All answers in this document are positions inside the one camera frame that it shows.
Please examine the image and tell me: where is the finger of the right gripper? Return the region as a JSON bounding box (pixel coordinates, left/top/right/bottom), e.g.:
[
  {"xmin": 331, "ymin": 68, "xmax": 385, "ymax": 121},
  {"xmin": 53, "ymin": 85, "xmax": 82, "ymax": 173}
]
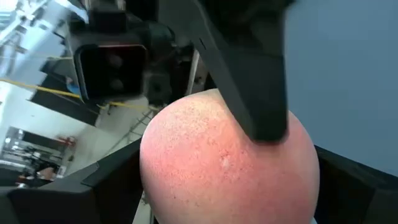
[{"xmin": 186, "ymin": 0, "xmax": 297, "ymax": 144}]

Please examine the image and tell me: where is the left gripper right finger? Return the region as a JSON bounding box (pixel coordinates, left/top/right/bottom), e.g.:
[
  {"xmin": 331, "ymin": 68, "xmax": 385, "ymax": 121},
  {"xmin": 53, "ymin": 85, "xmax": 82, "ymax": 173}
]
[{"xmin": 313, "ymin": 144, "xmax": 398, "ymax": 224}]

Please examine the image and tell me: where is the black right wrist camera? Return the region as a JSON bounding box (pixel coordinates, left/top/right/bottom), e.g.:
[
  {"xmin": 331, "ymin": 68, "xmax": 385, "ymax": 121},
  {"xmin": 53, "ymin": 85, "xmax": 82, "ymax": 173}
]
[{"xmin": 67, "ymin": 29, "xmax": 149, "ymax": 104}]

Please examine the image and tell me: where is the yellow hanging cable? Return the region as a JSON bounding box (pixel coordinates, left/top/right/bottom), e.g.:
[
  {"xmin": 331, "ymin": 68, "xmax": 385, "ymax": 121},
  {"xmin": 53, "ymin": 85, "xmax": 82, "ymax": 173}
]
[{"xmin": 0, "ymin": 78, "xmax": 162, "ymax": 111}]

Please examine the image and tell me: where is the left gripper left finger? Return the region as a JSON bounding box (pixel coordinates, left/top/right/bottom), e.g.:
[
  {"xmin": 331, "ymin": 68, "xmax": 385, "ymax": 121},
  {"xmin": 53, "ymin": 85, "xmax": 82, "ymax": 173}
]
[{"xmin": 0, "ymin": 138, "xmax": 147, "ymax": 224}]

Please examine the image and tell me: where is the large pink peach with leaf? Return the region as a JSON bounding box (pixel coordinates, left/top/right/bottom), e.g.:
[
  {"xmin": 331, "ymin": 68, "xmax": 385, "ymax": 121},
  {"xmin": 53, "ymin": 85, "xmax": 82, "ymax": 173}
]
[{"xmin": 139, "ymin": 88, "xmax": 321, "ymax": 224}]

